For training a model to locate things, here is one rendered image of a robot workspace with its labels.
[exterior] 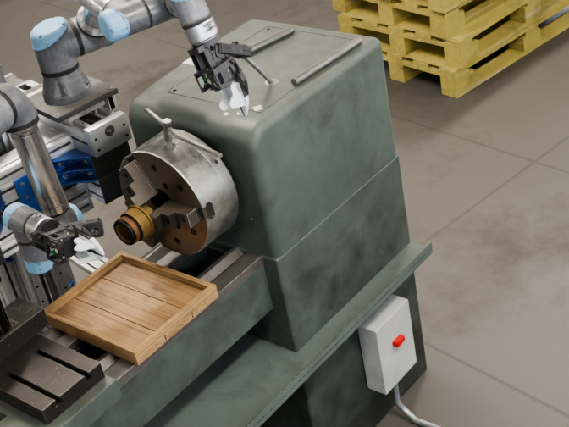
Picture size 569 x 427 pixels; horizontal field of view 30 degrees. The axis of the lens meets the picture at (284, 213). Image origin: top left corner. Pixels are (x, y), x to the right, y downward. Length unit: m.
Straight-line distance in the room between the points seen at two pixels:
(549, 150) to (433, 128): 0.60
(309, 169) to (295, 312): 0.41
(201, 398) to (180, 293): 0.35
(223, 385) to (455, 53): 2.74
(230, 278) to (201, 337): 0.18
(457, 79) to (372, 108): 2.30
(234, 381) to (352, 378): 0.48
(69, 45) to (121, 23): 0.72
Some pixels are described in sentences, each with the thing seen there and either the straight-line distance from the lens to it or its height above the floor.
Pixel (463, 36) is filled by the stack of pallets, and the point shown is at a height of 0.30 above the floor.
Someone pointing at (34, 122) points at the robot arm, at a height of 1.34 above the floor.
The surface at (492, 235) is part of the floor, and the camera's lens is 4.35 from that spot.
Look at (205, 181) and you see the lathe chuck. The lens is 2.69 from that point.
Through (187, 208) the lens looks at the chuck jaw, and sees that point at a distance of 2.70.
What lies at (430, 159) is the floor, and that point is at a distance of 4.89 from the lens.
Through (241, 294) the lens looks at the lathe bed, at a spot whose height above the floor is 0.80.
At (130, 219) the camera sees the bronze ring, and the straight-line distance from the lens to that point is 2.71.
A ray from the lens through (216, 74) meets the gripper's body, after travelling 2.51.
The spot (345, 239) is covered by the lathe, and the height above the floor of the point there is 0.75.
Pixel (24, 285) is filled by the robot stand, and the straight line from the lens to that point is 3.60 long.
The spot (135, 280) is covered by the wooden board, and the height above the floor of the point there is 0.88.
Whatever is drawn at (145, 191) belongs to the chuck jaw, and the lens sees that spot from 2.76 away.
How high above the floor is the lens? 2.48
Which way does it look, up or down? 32 degrees down
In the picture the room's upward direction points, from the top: 12 degrees counter-clockwise
